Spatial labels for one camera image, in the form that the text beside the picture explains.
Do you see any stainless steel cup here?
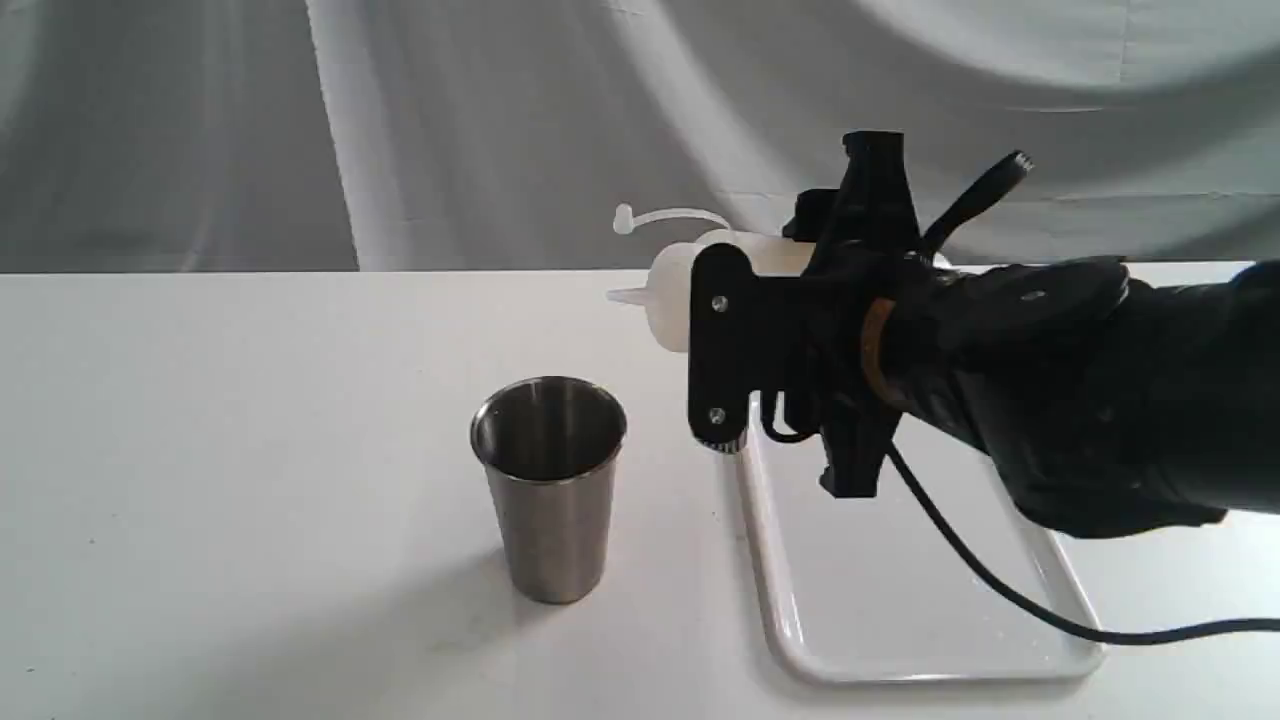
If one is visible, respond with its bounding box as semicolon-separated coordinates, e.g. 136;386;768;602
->
468;375;628;605

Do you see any black cable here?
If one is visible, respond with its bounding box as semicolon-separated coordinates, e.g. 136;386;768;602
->
760;150;1280;646

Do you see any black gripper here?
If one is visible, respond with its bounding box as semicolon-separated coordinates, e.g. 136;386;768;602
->
687;131;922;498

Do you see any white plastic tray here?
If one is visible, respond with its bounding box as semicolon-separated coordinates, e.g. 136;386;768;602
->
724;416;1105;685

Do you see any translucent squeeze bottle amber liquid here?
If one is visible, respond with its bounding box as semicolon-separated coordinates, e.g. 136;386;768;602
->
608;202;826;354

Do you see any grey fabric backdrop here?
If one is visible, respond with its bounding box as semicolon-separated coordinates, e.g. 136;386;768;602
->
3;1;1277;273

